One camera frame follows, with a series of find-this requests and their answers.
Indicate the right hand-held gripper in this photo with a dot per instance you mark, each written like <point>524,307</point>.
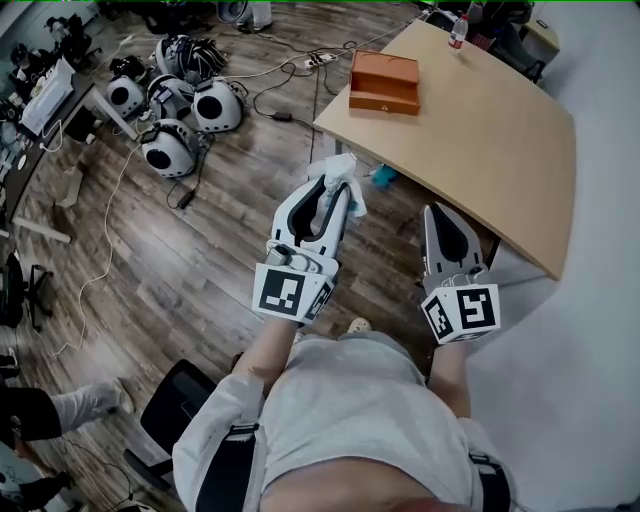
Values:
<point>472,307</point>

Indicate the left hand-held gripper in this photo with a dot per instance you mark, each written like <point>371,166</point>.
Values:
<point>280,292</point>

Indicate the white paper item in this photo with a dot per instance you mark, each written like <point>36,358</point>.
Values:
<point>341,170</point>

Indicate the orange box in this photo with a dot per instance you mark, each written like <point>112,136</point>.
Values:
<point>384,82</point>

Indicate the person's left forearm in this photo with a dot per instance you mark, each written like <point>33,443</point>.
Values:
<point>270,350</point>

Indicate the person's right forearm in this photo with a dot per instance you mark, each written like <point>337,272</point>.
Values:
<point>450,380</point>

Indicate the teal item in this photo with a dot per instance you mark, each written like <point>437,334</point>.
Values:
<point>384,177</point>

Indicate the white storage box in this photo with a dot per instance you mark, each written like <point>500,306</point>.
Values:
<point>45,100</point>

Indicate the black power adapter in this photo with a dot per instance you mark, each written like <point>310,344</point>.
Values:
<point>282,116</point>

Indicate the person's beige shoe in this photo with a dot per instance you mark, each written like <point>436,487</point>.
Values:
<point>360,325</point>

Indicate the small black charger brick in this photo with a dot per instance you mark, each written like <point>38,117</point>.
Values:
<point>184,201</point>

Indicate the white power strip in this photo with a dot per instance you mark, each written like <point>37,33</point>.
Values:
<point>320,59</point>

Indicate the person's grey shirt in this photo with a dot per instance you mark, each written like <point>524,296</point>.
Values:
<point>350,400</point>

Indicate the clear plastic water bottle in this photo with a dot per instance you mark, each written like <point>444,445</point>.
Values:
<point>458,32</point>

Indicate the small wooden side table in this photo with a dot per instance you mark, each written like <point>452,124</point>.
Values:
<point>542,32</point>

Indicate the black bag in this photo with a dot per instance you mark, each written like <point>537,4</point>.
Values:
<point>129,67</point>

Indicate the black office chair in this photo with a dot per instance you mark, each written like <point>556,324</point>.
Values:
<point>172,410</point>

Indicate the cardboard piece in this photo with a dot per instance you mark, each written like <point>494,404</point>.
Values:
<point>70,190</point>

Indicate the white plank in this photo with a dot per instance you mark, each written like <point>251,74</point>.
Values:
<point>42,229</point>

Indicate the dark desk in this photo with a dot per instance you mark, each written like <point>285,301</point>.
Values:
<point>50,145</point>

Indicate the black frame chair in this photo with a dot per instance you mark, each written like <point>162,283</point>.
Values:
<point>22,292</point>

